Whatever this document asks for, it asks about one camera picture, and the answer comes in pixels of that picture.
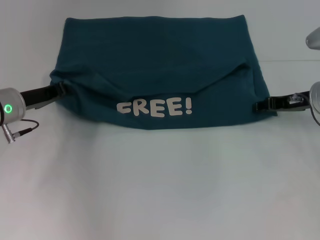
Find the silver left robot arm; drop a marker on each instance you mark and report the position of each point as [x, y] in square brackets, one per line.
[12, 106]

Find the teal blue shirt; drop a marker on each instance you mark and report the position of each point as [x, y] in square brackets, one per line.
[160, 62]

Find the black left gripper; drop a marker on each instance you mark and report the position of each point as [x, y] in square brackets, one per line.
[37, 96]

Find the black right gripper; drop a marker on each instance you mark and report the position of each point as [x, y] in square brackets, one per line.
[291, 102]

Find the small silver metal knob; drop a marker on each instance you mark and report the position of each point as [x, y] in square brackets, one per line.
[296, 98]

